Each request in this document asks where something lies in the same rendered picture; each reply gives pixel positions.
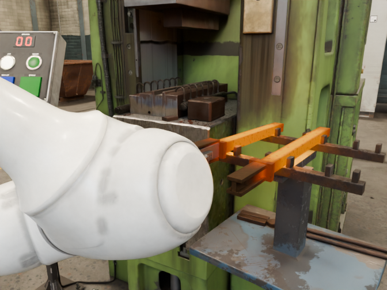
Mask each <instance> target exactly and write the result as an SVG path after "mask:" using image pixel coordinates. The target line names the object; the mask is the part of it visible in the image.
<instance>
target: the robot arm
mask: <svg viewBox="0 0 387 290"><path fill-rule="evenodd" d="M217 157H219V143H214V144H211V145H208V146H205V147H202V148H198V147H197V146H196V145H195V144H194V143H193V142H192V141H190V140H189V139H187V138H185V137H183V136H181V135H178V134H176V133H174V132H170V131H166V130H163V129H158V128H146V129H144V128H142V127H140V126H138V125H132V124H128V123H124V122H122V121H119V120H117V119H114V118H111V117H109V116H107V115H105V114H103V113H101V112H100V111H99V110H93V111H90V112H83V113H74V112H67V111H65V110H61V109H59V108H57V107H55V106H53V105H51V104H49V103H47V102H45V101H43V100H41V99H40V98H38V97H36V96H34V95H33V94H31V93H29V92H27V91H25V90H24V89H22V88H20V87H18V86H16V85H14V84H13V83H11V82H9V81H7V80H5V79H3V78H1V77H0V168H1V169H3V170H4V171H5V172H6V173H7V174H8V175H9V176H10V178H11V179H12V181H9V182H7V183H4V184H2V185H0V276H7V275H11V274H16V273H22V272H26V271H29V270H31V269H34V268H36V267H38V266H41V265H51V264H54V263H56V262H59V261H61V260H65V259H67V258H71V257H75V256H81V257H85V258H90V259H97V260H134V259H140V258H147V257H152V256H155V255H158V254H162V253H165V252H167V251H169V250H172V249H174V248H176V247H178V246H180V245H182V244H183V243H185V242H186V241H187V240H189V239H190V238H191V237H193V236H194V235H195V234H196V233H197V232H198V231H199V229H200V227H201V224H202V223H203V221H204V219H205V218H206V216H207V214H208V213H209V210H210V208H211V205H212V201H213V192H214V186H213V177H212V174H211V169H210V167H209V164H208V163H209V161H210V160H212V159H215V158H217Z"/></svg>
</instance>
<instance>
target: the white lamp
mask: <svg viewBox="0 0 387 290"><path fill-rule="evenodd" d="M12 64H13V59H12V58H11V57H5V58H4V59H3V60H2V62H1V65H2V67H4V68H8V67H10V66H11V65H12Z"/></svg>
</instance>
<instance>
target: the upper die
mask: <svg viewBox="0 0 387 290"><path fill-rule="evenodd" d="M124 7H129V8H134V9H141V10H148V11H152V12H159V13H164V9H168V8H178V7H183V8H186V9H192V10H197V11H201V12H206V13H212V14H217V15H219V16H220V15H229V14H230V0H124Z"/></svg>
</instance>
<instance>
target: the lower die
mask: <svg viewBox="0 0 387 290"><path fill-rule="evenodd" d="M195 83H198V82H195ZM213 83H214V92H215V93H217V90H218V84H217V82H216V81H214V82H213ZM190 84H193V83H189V84H185V85H190ZM208 84H209V93H210V95H212V92H213V84H212V85H211V84H210V82H209V83H208ZM180 86H184V85H180ZM203 86H204V95H205V96H207V85H205V83H203ZM174 87H178V86H174ZM194 87H195V86H191V89H192V99H194V98H196V88H194ZM197 87H198V97H201V96H202V87H201V86H200V85H197ZM169 88H173V87H168V88H164V89H169ZM164 89H158V90H164ZM184 89H185V100H186V102H187V101H188V100H189V98H190V89H188V87H185V88H184ZM158 90H153V91H147V92H143V93H138V94H132V95H129V97H130V113H134V114H140V115H149V116H159V117H163V116H170V115H175V116H178V118H181V117H184V116H186V115H188V110H186V111H182V110H180V108H179V106H180V104H181V103H183V99H184V98H183V90H182V89H181V88H180V89H177V92H175V89H174V90H169V91H164V92H162V96H155V95H154V91H158ZM222 91H224V92H227V83H219V92H222ZM148 111H150V114H148Z"/></svg>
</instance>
